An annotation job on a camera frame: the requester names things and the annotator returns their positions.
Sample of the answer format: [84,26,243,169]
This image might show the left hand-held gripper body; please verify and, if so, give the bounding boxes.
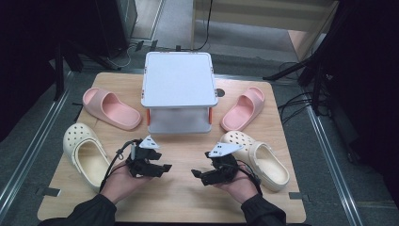
[125,135,160,179]

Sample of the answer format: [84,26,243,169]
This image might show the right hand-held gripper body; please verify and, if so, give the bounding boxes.
[205,142,244,185]

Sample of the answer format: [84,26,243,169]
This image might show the cream clog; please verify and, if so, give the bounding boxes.
[219,130,291,193]
[62,122,111,192]

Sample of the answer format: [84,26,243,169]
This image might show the pink slipper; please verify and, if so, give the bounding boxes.
[82,87,143,131]
[219,86,266,132]

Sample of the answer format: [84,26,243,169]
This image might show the white shoe rack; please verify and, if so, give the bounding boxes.
[140,51,219,135]

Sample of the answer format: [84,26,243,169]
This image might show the person's right hand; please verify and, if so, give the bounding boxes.
[213,172,262,205]

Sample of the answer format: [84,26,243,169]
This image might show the person's left hand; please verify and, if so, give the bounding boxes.
[100,163,153,205]

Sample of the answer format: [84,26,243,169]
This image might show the black tripod stand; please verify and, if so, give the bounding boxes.
[53,40,121,102]
[263,46,333,116]

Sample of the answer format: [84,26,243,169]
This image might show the dark cabinet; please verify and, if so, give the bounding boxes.
[93,0,139,59]

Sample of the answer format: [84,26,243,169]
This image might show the light wooden cabinet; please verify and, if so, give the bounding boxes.
[191,0,342,62]

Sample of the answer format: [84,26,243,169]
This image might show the right hand-held gripper black cable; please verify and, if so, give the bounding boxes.
[234,159,263,196]

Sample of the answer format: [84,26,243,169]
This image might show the hand-held gripper black cable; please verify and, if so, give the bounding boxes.
[234,159,263,196]
[99,138,142,193]

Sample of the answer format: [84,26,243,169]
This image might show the left hand-held gripper black cable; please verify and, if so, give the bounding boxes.
[99,138,142,193]

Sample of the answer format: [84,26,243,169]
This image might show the black floor cables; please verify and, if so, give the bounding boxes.
[277,60,330,125]

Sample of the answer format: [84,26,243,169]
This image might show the white floor cable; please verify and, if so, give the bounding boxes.
[106,45,133,69]

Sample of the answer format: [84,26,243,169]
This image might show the metal floor rail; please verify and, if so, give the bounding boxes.
[0,72,74,218]
[302,103,365,226]

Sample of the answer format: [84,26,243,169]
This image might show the black hanging cable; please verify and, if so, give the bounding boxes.
[194,0,215,52]

